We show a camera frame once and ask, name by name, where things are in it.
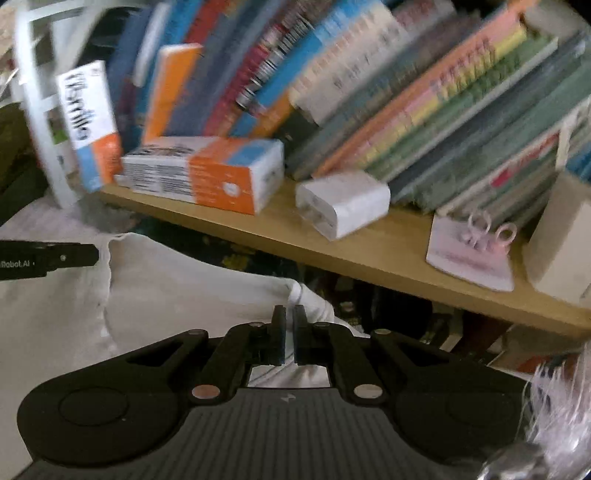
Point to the tall white orange box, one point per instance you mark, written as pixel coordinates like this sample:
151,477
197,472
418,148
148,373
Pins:
87,129

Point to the small white box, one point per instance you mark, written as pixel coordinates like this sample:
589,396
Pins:
344,203

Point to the white wooden bookshelf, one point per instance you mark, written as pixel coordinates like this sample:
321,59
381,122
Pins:
369,258

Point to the olive brown jacket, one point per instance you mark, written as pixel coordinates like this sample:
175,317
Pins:
11,147

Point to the long white orange box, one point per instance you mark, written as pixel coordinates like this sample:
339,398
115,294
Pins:
198,173

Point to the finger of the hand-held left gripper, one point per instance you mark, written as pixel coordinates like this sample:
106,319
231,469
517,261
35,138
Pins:
76,256

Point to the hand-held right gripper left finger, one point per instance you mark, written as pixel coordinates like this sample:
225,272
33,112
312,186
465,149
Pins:
277,337

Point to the cream printed sweatshirt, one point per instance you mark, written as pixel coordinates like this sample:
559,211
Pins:
184,295

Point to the pink scissors on card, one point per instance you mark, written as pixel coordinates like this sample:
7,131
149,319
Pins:
466,258

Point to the white fluffy sleeve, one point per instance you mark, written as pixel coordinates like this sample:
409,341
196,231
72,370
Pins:
563,415

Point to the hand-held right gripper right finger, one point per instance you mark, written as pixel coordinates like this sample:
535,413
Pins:
300,337

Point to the row of colourful books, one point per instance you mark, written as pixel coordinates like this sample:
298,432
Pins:
415,115

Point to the beige pen holder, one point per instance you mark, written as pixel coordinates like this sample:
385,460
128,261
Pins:
563,244

